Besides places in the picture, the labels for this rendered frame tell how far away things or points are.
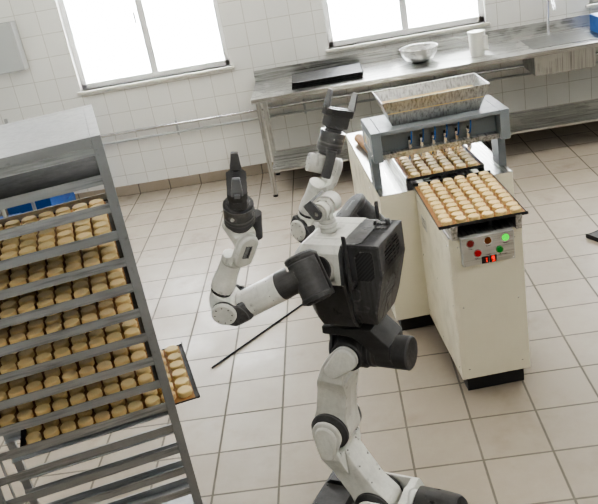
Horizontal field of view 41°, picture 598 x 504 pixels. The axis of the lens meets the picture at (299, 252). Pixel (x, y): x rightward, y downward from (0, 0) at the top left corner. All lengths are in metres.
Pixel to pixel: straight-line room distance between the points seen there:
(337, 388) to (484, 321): 1.29
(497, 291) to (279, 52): 4.16
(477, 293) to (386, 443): 0.81
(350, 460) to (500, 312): 1.26
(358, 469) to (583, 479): 1.04
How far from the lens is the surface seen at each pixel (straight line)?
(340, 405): 2.84
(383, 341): 2.60
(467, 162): 4.38
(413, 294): 4.53
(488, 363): 4.02
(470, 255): 3.69
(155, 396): 2.83
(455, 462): 3.69
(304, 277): 2.34
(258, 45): 7.44
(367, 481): 3.02
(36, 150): 2.40
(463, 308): 3.83
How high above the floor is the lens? 2.34
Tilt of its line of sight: 24 degrees down
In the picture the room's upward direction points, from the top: 11 degrees counter-clockwise
